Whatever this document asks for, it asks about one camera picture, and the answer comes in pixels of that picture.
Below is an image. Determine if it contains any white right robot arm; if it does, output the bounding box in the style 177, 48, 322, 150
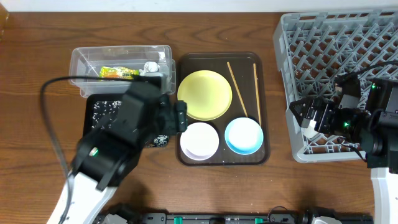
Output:
289, 75, 397, 223

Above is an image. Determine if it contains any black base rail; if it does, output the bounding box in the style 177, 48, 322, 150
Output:
93, 204, 374, 224

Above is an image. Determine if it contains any brown serving tray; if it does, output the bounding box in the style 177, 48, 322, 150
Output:
177, 52, 271, 166

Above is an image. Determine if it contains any wooden chopstick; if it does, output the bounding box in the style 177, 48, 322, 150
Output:
226, 62, 248, 117
252, 63, 262, 126

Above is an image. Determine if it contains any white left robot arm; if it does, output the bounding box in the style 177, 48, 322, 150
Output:
39, 78, 187, 223

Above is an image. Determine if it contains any yellow plate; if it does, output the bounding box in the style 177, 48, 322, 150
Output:
177, 70, 233, 121

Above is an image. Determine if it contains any black waste tray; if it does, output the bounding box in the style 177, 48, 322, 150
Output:
80, 91, 169, 152

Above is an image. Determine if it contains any clear plastic bin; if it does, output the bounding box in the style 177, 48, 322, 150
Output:
69, 45, 176, 98

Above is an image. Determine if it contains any green yellow snack wrapper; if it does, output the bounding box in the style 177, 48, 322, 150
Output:
99, 67, 140, 80

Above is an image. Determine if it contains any right wooden chopstick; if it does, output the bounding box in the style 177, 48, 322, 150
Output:
252, 63, 262, 126

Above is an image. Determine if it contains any light blue bowl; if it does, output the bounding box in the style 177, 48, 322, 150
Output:
224, 117, 264, 156

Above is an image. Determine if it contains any white tissue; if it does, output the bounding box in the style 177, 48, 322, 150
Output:
139, 62, 159, 76

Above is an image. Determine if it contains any white bowl with food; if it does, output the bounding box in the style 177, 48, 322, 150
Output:
180, 123, 220, 161

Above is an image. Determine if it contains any spilled rice and food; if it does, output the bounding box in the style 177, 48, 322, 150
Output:
88, 100, 170, 147

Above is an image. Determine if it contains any left wooden chopstick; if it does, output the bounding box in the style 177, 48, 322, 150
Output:
226, 62, 248, 117

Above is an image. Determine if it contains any grey dishwasher rack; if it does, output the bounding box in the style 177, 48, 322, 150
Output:
272, 8, 398, 164

